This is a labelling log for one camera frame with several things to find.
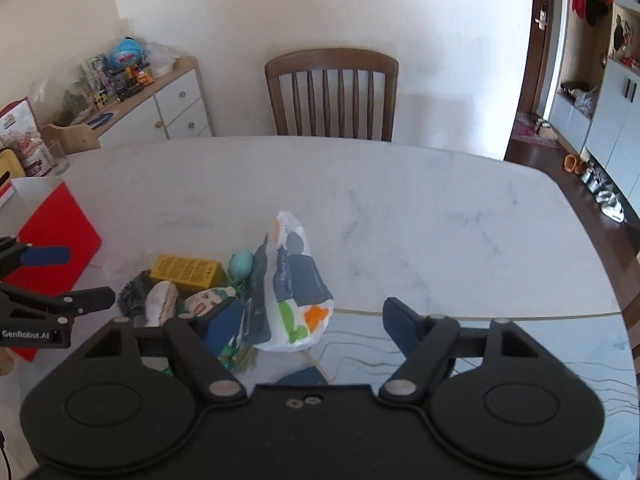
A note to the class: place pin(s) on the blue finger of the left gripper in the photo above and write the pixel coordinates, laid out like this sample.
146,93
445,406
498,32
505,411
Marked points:
22,303
45,256

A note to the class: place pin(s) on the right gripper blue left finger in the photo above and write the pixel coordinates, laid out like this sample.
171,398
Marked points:
217,324

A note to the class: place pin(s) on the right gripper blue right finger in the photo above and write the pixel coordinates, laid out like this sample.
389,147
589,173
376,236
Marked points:
408,330

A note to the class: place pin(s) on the yellow small carton box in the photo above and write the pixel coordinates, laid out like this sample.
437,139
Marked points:
189,275

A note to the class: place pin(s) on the teal round ball toy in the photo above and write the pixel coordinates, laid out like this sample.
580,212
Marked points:
240,265

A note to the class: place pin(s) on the white patterned tissue pack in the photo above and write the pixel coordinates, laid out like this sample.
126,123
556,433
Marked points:
289,306

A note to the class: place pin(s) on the red white cardboard box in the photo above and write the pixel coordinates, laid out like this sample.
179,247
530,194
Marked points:
49,215

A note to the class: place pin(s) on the yellow green tissue box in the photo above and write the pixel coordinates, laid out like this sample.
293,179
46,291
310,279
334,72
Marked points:
10,168

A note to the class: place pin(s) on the clear drinking glass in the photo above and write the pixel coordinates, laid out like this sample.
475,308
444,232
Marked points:
59,162

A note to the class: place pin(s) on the red snack bag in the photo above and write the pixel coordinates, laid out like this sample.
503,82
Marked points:
20,133

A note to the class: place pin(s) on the white wooden side cabinet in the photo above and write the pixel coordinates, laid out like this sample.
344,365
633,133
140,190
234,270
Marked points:
171,108

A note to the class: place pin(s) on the blue globe ball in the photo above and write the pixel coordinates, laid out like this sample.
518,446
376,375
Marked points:
126,53

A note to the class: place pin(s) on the brown wooden chair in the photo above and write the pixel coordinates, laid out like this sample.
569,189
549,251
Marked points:
344,93

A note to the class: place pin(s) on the dark entrance door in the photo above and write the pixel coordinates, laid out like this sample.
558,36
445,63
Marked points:
545,27

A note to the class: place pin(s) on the white wall cabinet unit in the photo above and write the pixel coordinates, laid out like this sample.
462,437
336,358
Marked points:
594,104

